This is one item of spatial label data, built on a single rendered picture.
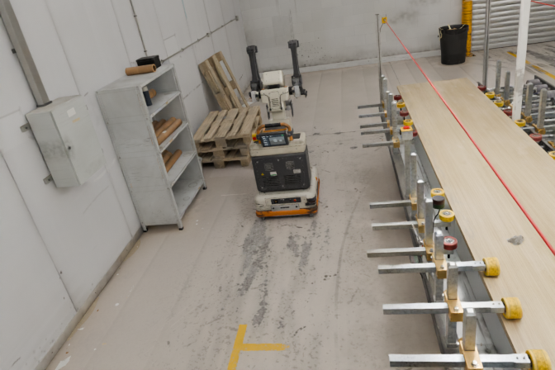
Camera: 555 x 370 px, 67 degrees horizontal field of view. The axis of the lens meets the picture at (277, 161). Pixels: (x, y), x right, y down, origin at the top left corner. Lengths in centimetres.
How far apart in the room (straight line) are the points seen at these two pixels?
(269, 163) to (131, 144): 133
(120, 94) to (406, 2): 721
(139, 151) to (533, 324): 342
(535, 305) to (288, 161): 257
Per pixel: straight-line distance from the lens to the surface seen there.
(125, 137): 424
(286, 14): 994
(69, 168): 347
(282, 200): 414
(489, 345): 226
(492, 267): 212
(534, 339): 195
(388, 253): 233
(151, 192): 441
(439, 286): 221
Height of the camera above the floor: 229
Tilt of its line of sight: 24 degrees down
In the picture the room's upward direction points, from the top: 10 degrees counter-clockwise
